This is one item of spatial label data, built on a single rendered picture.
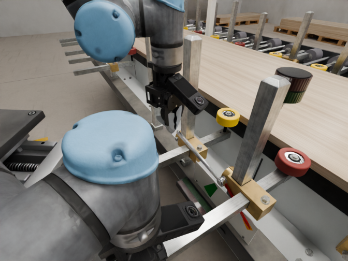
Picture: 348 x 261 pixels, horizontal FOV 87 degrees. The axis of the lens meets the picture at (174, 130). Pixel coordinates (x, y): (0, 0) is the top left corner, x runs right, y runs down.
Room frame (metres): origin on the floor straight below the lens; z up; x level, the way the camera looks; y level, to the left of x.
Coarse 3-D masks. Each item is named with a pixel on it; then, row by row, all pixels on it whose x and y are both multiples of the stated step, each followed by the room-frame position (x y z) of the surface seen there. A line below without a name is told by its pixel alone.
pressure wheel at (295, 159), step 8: (280, 152) 0.36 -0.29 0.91; (288, 152) 0.36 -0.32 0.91; (296, 152) 0.36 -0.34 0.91; (280, 160) 0.34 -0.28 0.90; (288, 160) 0.33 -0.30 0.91; (296, 160) 0.33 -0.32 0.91; (304, 160) 0.33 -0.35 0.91; (280, 168) 0.33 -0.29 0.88; (288, 168) 0.31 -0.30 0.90; (296, 168) 0.31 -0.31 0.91; (304, 168) 0.31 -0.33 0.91; (296, 176) 0.30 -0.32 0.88
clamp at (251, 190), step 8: (232, 168) 0.34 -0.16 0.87; (224, 176) 0.32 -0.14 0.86; (232, 184) 0.29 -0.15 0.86; (248, 184) 0.28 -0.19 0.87; (256, 184) 0.28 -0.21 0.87; (232, 192) 0.29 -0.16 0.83; (248, 192) 0.26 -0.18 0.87; (256, 192) 0.26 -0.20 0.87; (264, 192) 0.26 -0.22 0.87; (256, 200) 0.24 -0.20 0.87; (272, 200) 0.24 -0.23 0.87; (248, 208) 0.24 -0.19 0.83; (256, 208) 0.23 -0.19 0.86; (264, 208) 0.22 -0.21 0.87; (256, 216) 0.22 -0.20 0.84
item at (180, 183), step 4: (180, 180) 0.42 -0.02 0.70; (180, 184) 0.40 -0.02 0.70; (184, 184) 0.40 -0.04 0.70; (184, 188) 0.38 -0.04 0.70; (188, 192) 0.37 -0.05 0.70; (188, 196) 0.35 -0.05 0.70; (192, 196) 0.35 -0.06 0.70; (192, 200) 0.34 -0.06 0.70; (196, 200) 0.34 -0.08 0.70; (196, 204) 0.33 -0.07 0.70; (200, 208) 0.31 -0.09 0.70; (200, 212) 0.30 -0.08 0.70; (204, 212) 0.30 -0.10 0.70
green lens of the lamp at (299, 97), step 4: (288, 92) 0.30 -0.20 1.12; (292, 92) 0.30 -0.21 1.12; (296, 92) 0.30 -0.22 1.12; (300, 92) 0.30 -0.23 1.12; (304, 92) 0.30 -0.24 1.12; (288, 96) 0.30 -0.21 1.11; (292, 96) 0.30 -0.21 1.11; (296, 96) 0.30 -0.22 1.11; (300, 96) 0.30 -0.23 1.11; (284, 100) 0.30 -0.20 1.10; (288, 100) 0.30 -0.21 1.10; (292, 100) 0.30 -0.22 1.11; (296, 100) 0.30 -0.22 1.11; (300, 100) 0.30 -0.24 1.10
